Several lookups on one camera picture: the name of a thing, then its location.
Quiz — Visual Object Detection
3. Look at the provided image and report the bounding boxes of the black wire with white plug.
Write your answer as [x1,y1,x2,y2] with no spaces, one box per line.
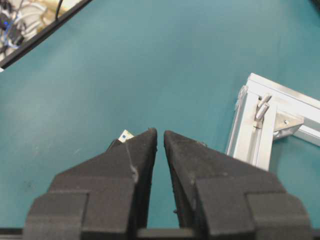
[106,129,135,151]

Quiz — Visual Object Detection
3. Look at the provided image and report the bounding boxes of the cable clutter behind table edge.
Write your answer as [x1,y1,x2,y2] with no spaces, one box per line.
[0,0,78,60]

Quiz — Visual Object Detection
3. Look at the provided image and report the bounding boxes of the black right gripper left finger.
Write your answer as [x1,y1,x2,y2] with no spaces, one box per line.
[23,128,157,240]

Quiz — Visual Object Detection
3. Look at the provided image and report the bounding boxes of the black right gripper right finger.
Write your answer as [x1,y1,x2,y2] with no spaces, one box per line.
[164,130,313,240]

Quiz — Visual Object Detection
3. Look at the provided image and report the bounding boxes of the aluminium extrusion frame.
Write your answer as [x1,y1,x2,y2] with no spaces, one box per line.
[225,73,320,171]

